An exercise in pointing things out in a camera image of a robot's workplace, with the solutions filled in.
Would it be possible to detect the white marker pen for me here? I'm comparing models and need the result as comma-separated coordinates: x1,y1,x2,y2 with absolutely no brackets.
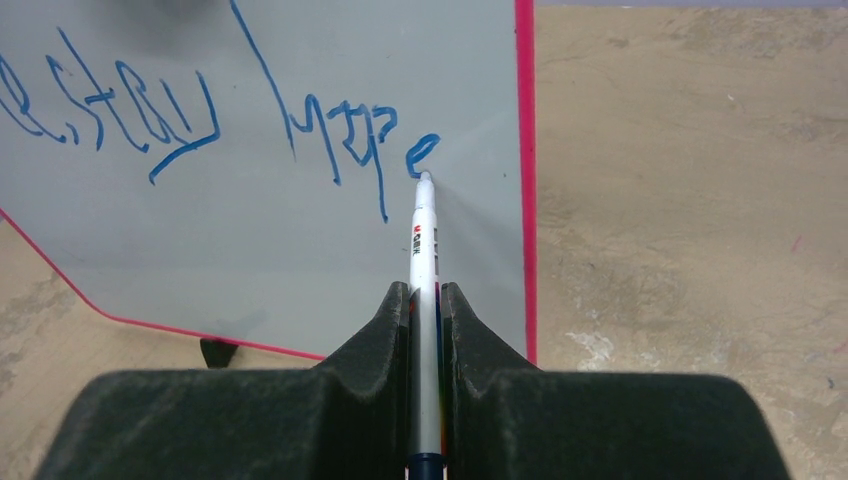
408,172,444,479

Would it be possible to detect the black whiteboard stand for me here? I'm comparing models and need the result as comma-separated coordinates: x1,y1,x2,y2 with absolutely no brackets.
199,338,239,369

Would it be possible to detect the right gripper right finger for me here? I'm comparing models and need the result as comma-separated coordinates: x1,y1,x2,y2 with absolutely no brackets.
441,283,790,479

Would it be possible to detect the red framed whiteboard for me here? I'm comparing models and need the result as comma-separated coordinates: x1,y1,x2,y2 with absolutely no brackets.
1,1,537,359

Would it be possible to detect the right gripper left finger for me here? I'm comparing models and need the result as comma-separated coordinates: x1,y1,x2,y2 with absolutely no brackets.
36,282,409,479

